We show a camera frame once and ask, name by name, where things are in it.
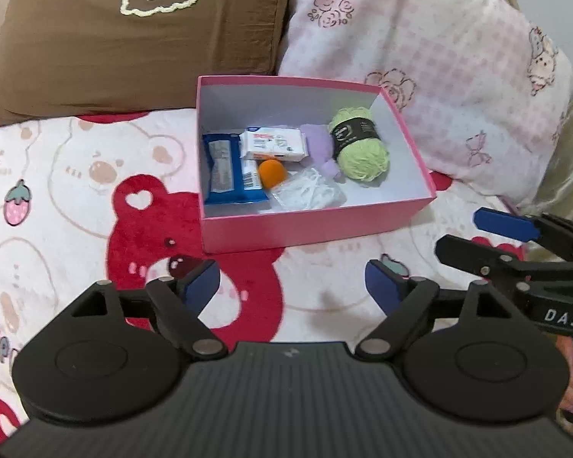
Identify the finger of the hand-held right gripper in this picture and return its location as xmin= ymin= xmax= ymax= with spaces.
xmin=474 ymin=207 xmax=573 ymax=261
xmin=434 ymin=234 xmax=573 ymax=281

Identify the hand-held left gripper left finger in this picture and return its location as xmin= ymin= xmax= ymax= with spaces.
xmin=69 ymin=258 xmax=228 ymax=361

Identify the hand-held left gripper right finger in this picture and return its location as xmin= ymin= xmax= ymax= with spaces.
xmin=354 ymin=258 xmax=515 ymax=361

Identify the pink cardboard box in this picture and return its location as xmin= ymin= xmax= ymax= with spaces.
xmin=196 ymin=75 xmax=437 ymax=253

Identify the blue wet wipes packet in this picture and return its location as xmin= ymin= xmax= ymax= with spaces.
xmin=203 ymin=132 xmax=270 ymax=206

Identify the clear plastic bag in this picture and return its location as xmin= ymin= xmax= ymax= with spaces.
xmin=270 ymin=168 xmax=347 ymax=211

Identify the orange makeup sponge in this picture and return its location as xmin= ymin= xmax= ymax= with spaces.
xmin=259 ymin=159 xmax=287 ymax=189

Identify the purple plush toy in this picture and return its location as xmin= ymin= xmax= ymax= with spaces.
xmin=300 ymin=123 xmax=342 ymax=179

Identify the white tissue packet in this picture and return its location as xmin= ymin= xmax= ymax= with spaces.
xmin=239 ymin=126 xmax=309 ymax=163

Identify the gold satin quilt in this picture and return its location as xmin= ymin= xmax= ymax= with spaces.
xmin=530 ymin=69 xmax=573 ymax=230

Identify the green yarn ball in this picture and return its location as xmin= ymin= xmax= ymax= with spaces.
xmin=328 ymin=106 xmax=391 ymax=183

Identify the bear printed blanket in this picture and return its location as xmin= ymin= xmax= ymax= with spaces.
xmin=0 ymin=107 xmax=562 ymax=444

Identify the pink checked pillow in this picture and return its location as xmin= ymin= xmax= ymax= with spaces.
xmin=277 ymin=0 xmax=573 ymax=206

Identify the brown pillow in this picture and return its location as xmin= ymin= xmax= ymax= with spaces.
xmin=0 ymin=0 xmax=294 ymax=129

